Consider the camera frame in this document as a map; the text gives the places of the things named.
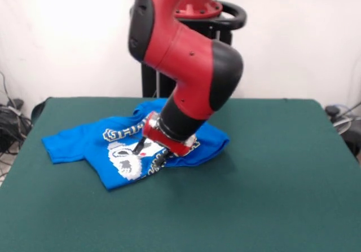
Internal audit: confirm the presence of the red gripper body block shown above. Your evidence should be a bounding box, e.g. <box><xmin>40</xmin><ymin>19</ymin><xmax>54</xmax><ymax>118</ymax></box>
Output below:
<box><xmin>142</xmin><ymin>111</ymin><xmax>200</xmax><ymax>157</ymax></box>

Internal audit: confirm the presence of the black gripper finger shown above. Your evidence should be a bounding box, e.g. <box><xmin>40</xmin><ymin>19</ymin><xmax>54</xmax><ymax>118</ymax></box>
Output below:
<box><xmin>156</xmin><ymin>149</ymin><xmax>174</xmax><ymax>169</ymax></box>
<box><xmin>133</xmin><ymin>138</ymin><xmax>147</xmax><ymax>154</ymax></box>

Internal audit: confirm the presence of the blue printed t-shirt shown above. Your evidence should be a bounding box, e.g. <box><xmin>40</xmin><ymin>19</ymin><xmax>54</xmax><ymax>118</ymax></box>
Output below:
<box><xmin>41</xmin><ymin>98</ymin><xmax>231</xmax><ymax>191</ymax></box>

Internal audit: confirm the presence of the dark green table cloth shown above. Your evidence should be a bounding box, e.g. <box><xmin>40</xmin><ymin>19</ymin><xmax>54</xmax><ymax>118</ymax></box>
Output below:
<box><xmin>0</xmin><ymin>96</ymin><xmax>361</xmax><ymax>252</ymax></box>

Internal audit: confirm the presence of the black cable tangle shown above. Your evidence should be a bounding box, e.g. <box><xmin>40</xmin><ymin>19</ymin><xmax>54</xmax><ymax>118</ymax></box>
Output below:
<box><xmin>0</xmin><ymin>71</ymin><xmax>33</xmax><ymax>154</ymax></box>
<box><xmin>324</xmin><ymin>101</ymin><xmax>361</xmax><ymax>158</ymax></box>

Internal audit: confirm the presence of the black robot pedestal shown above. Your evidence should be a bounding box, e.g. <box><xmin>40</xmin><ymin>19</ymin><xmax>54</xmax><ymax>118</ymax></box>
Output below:
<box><xmin>139</xmin><ymin>0</ymin><xmax>248</xmax><ymax>98</ymax></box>

